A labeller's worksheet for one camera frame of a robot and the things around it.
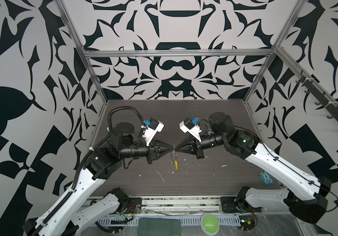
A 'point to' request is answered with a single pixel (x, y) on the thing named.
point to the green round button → (210, 223)
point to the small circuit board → (247, 222)
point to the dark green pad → (159, 226)
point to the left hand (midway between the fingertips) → (173, 146)
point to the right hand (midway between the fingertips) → (177, 149)
